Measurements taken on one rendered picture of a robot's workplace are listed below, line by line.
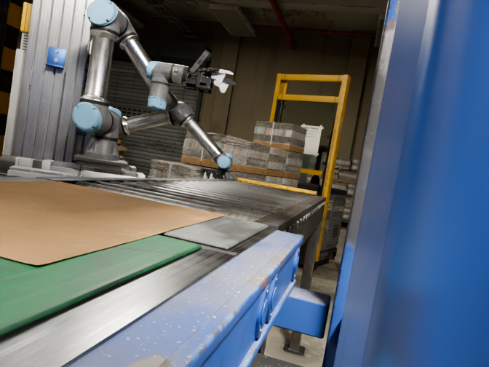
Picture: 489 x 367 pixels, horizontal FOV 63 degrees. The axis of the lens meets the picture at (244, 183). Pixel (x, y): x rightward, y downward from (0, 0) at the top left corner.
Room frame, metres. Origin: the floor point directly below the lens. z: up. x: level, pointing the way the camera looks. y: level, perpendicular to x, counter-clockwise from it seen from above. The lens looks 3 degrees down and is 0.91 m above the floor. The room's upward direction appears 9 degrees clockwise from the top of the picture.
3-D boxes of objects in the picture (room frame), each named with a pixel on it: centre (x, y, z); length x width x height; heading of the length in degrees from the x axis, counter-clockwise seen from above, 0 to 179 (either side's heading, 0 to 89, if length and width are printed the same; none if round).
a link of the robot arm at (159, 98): (1.66, 0.41, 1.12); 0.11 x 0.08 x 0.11; 175
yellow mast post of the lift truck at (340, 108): (3.74, -0.76, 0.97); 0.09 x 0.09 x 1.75; 57
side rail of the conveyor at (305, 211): (1.38, -0.23, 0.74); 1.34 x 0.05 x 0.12; 165
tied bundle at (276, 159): (3.31, -0.08, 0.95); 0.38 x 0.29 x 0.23; 57
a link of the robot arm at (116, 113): (1.80, 0.66, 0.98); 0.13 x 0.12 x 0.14; 175
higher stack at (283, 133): (3.55, -0.24, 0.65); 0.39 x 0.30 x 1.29; 57
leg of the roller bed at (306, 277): (2.00, -0.39, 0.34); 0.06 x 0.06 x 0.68; 75
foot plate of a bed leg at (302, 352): (2.00, -0.39, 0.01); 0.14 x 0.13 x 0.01; 75
